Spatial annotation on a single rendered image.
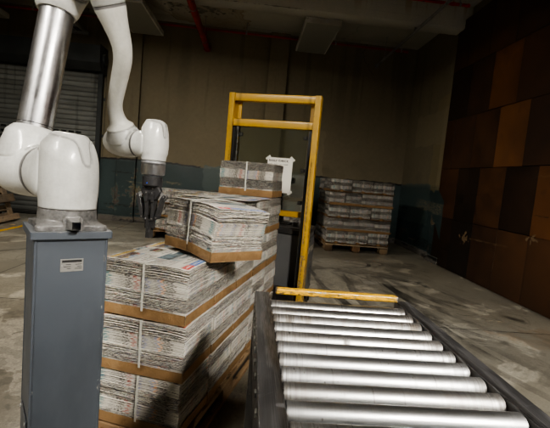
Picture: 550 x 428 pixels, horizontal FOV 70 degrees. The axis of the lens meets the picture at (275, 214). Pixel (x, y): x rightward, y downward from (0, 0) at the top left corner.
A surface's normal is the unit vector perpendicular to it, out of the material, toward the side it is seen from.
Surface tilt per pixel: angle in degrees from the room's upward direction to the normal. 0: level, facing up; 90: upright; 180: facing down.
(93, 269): 90
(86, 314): 90
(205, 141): 90
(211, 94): 90
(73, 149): 71
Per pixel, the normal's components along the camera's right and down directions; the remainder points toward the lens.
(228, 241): 0.69, 0.22
